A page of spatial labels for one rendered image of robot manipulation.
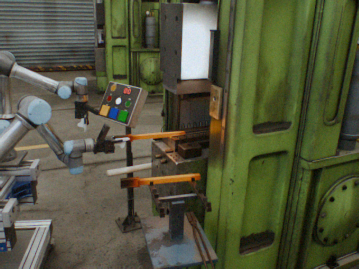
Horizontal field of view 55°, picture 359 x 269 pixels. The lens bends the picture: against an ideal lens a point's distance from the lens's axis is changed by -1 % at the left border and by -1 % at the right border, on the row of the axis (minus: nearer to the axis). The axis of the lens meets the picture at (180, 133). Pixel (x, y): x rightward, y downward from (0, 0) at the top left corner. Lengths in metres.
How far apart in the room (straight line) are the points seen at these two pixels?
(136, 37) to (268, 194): 5.15
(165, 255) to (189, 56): 1.03
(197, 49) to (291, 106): 0.60
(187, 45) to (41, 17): 8.15
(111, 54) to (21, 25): 3.56
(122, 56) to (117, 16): 0.75
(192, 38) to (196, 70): 0.18
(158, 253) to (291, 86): 1.11
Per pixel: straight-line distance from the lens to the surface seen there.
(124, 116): 2.46
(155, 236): 1.80
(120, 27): 6.95
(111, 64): 6.95
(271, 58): 1.87
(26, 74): 2.24
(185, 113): 2.36
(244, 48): 1.69
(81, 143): 1.95
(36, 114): 1.76
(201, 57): 1.97
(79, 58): 10.03
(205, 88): 2.08
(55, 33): 9.93
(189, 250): 1.72
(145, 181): 1.72
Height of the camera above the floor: 1.75
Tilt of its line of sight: 20 degrees down
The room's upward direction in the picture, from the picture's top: 2 degrees clockwise
